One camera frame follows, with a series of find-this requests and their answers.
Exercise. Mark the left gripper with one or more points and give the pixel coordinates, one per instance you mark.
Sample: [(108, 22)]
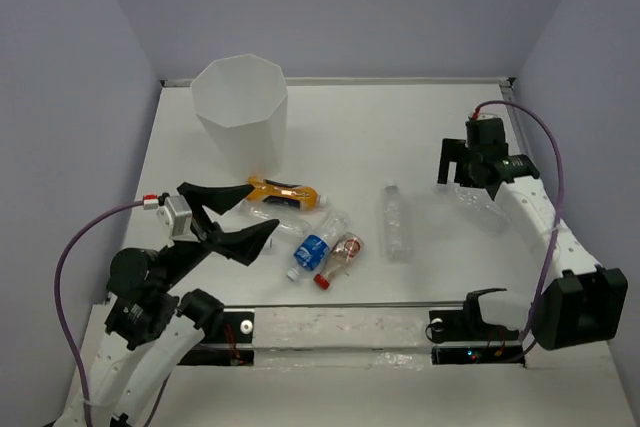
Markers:
[(245, 244)]

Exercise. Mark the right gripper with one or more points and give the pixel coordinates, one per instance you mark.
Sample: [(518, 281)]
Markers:
[(453, 151)]

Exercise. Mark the clear crushed plastic bottle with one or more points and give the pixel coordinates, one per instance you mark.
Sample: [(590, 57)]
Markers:
[(289, 223)]

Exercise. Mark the orange label plastic bottle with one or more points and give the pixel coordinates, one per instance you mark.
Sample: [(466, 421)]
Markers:
[(300, 197)]

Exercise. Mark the blue label plastic bottle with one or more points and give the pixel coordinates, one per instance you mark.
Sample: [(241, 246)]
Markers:
[(315, 248)]

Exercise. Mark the red cap plastic bottle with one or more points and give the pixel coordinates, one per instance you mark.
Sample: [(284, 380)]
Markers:
[(342, 256)]

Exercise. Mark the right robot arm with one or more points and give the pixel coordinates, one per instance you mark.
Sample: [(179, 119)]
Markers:
[(576, 300)]

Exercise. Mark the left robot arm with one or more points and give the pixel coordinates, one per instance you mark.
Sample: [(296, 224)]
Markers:
[(148, 331)]

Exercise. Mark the white octagonal plastic bin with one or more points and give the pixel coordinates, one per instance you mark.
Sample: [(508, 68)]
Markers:
[(242, 103)]

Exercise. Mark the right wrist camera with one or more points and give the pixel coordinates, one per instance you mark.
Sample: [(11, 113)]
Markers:
[(484, 127)]

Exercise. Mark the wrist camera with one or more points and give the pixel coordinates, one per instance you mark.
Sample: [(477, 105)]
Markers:
[(175, 218), (484, 127)]

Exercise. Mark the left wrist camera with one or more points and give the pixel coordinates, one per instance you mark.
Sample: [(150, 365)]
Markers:
[(175, 218)]

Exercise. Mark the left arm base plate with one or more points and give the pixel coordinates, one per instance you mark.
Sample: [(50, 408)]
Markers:
[(231, 345)]

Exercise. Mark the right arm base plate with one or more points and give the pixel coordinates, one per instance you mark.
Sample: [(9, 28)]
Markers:
[(454, 342)]

